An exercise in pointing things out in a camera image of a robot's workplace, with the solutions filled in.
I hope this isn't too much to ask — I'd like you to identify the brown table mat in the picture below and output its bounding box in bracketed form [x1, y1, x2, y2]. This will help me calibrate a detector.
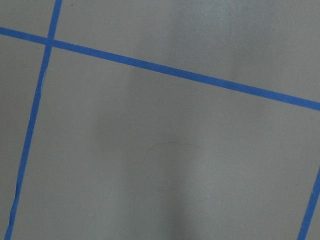
[0, 0, 320, 240]

